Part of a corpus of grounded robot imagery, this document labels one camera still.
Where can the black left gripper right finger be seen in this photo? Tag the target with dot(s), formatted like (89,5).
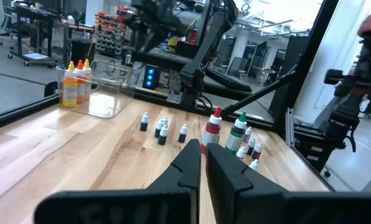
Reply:
(250,205)

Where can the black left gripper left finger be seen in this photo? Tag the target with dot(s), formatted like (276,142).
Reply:
(172,202)

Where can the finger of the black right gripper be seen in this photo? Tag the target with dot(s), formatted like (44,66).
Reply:
(140,40)
(152,39)

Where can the large yellow food coloring bottle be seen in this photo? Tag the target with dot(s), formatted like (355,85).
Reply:
(69,90)
(88,77)

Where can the small dark food coloring bottle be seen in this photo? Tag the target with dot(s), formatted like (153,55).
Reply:
(144,124)
(182,137)
(162,138)
(158,130)
(250,147)
(165,119)

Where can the large green food coloring bottle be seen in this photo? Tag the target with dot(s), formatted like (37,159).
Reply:
(236,138)

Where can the large orange food coloring bottle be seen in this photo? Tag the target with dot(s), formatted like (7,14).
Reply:
(81,90)

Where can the large red food coloring bottle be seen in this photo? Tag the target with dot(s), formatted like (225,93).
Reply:
(211,132)

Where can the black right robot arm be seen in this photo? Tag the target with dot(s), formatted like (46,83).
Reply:
(204,53)

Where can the small purple food coloring bottle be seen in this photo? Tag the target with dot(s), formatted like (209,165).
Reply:
(247,135)

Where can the white blue yellow canister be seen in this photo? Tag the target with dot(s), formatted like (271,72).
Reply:
(172,43)

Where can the red parts bin rack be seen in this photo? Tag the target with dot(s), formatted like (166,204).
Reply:
(110,37)

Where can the black controller box blue lights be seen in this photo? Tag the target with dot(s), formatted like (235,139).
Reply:
(155,77)

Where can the black cabinet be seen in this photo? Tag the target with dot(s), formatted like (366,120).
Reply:
(81,51)

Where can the clear plastic bin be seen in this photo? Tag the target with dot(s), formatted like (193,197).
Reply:
(110,93)

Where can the black wheeled stand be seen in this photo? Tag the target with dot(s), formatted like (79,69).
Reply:
(312,146)

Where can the white paper sheet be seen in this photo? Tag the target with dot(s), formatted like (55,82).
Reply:
(35,56)

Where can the person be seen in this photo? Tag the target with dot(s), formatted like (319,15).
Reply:
(33,32)

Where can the black rolling desk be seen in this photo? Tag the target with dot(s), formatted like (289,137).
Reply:
(33,14)

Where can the silver mounting bracket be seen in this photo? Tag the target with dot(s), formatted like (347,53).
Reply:
(175,97)

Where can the black aluminium rig frame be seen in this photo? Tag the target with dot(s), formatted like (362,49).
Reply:
(309,62)

